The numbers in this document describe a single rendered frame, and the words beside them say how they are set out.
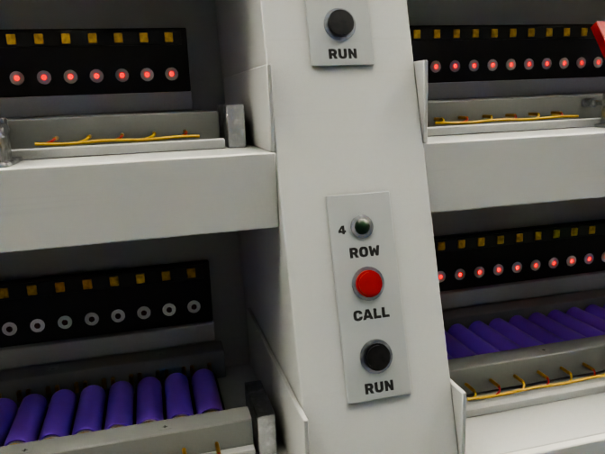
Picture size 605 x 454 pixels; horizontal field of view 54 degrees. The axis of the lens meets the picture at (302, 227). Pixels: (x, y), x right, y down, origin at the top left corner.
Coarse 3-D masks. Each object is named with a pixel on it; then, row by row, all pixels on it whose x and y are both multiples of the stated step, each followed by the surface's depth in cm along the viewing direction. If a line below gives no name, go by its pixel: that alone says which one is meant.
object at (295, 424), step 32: (256, 320) 48; (0, 352) 46; (32, 352) 47; (64, 352) 47; (96, 352) 48; (256, 352) 47; (224, 384) 48; (256, 384) 42; (288, 384) 37; (256, 416) 38; (288, 416) 37; (256, 448) 39; (288, 448) 37
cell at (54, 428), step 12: (60, 396) 43; (72, 396) 43; (48, 408) 42; (60, 408) 41; (72, 408) 42; (48, 420) 40; (60, 420) 40; (72, 420) 41; (48, 432) 38; (60, 432) 38
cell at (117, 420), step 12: (120, 384) 44; (108, 396) 43; (120, 396) 42; (132, 396) 44; (108, 408) 41; (120, 408) 41; (132, 408) 42; (108, 420) 39; (120, 420) 39; (132, 420) 41
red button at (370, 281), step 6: (366, 270) 35; (372, 270) 35; (360, 276) 35; (366, 276) 35; (372, 276) 35; (378, 276) 35; (360, 282) 35; (366, 282) 35; (372, 282) 35; (378, 282) 35; (360, 288) 35; (366, 288) 35; (372, 288) 35; (378, 288) 35; (360, 294) 35; (366, 294) 35; (372, 294) 35
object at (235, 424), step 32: (192, 416) 38; (224, 416) 38; (0, 448) 36; (32, 448) 36; (64, 448) 35; (96, 448) 36; (128, 448) 36; (160, 448) 37; (192, 448) 37; (224, 448) 38
